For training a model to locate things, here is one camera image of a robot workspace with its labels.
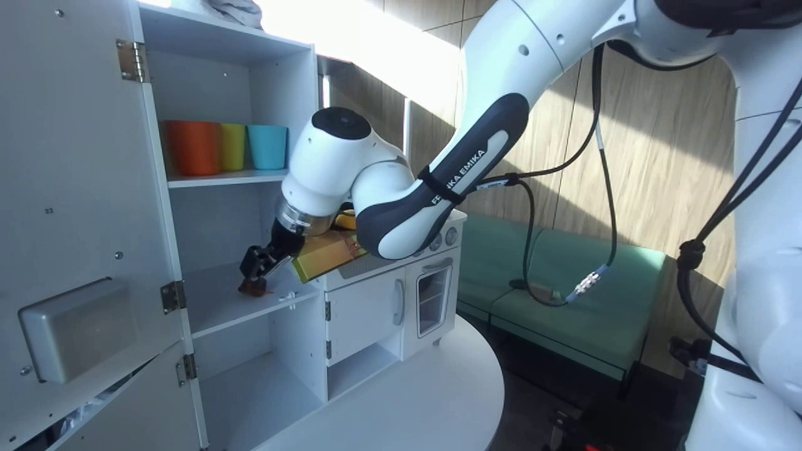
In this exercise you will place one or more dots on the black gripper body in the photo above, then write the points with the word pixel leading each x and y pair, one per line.
pixel 286 241

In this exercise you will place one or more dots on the small brown toy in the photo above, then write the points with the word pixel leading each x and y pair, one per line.
pixel 254 290

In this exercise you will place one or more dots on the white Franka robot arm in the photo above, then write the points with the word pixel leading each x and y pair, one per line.
pixel 518 76

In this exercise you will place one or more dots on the white plastic door catch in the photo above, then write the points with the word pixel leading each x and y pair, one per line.
pixel 290 301

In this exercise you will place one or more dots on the silver door hinge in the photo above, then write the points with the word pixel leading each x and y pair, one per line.
pixel 186 370
pixel 173 296
pixel 132 62

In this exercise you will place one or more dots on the light blue plastic cup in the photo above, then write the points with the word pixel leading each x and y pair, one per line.
pixel 270 146

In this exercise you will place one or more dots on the yellow-green plastic cup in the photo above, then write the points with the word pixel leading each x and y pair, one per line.
pixel 233 146

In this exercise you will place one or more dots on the orange plastic cup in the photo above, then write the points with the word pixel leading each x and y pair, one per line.
pixel 192 148

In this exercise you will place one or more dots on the white oven door with window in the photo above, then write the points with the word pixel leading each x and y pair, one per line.
pixel 434 296

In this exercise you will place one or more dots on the short white cabinet door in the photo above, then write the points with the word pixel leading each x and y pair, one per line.
pixel 134 415

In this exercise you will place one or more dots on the white toy kitchen cabinet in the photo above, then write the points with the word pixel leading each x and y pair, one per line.
pixel 251 52

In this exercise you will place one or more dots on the tall white cabinet door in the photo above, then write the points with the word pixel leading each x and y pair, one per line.
pixel 77 167

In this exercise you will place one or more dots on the round white table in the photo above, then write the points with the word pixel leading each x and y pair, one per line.
pixel 417 403

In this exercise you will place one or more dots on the small brown object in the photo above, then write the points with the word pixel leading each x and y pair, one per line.
pixel 546 294

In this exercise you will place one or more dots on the green sofa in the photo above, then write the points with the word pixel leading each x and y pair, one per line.
pixel 585 334

